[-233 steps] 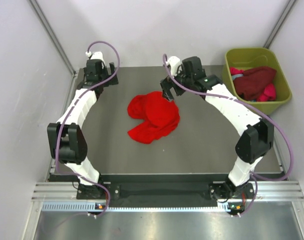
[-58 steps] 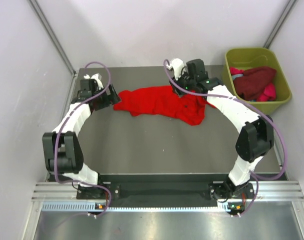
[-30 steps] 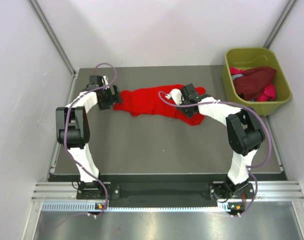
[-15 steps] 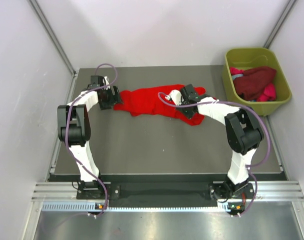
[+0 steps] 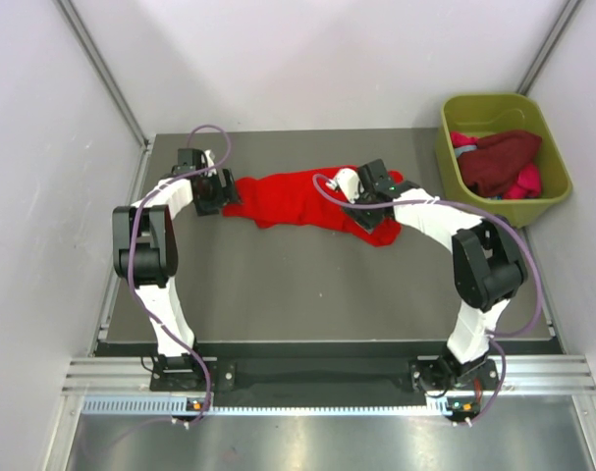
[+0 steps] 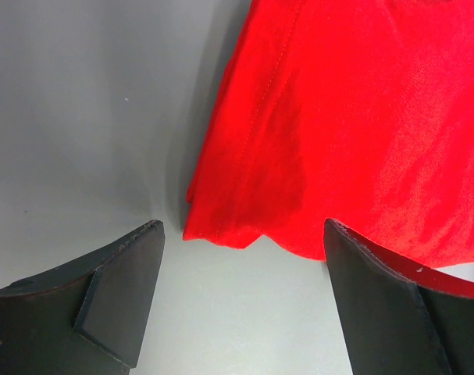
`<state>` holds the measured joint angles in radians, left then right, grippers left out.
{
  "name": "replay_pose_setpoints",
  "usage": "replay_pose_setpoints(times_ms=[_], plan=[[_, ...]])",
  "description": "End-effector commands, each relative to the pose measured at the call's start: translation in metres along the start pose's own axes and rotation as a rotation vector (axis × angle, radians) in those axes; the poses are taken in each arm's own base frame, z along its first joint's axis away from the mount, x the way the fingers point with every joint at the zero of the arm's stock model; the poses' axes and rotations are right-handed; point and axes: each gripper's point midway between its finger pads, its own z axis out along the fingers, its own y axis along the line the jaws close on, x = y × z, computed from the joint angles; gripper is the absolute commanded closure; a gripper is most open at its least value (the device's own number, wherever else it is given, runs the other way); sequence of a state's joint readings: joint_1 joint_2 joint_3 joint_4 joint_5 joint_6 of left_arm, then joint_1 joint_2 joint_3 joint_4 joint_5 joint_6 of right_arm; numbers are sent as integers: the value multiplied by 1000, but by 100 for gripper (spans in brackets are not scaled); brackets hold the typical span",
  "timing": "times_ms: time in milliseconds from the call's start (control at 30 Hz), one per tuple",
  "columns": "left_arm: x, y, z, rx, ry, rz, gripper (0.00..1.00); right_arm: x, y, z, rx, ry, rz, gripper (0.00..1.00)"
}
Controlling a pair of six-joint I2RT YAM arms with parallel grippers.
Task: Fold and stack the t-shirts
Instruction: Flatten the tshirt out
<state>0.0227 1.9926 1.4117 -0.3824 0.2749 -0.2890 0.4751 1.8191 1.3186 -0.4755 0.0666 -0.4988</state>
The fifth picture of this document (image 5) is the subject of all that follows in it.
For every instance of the aluminium frame post left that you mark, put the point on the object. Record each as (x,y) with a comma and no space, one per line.
(90,49)

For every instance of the red t shirt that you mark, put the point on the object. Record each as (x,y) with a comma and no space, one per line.
(292,199)

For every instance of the maroon shirt in bin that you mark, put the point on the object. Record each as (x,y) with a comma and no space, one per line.
(493,167)

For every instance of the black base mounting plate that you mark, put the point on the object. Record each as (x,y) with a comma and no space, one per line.
(326,374)

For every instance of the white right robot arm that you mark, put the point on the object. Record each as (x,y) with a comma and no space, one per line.
(488,265)

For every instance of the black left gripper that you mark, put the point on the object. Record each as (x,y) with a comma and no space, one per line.
(224,195)

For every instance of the olive green plastic bin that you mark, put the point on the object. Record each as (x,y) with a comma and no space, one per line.
(485,114)

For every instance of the aluminium frame post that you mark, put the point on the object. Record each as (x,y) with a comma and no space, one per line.
(90,49)
(559,27)

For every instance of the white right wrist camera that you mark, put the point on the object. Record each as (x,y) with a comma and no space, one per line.
(347,181)

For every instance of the aluminium front rail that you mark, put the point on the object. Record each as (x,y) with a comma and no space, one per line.
(121,386)

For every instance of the pink shirt in bin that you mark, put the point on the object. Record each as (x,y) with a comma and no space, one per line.
(528,183)

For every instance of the aluminium frame post right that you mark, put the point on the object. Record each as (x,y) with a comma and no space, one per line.
(559,27)

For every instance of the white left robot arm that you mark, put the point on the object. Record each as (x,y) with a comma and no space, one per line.
(145,255)

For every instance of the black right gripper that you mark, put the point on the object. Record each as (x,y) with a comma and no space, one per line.
(368,223)

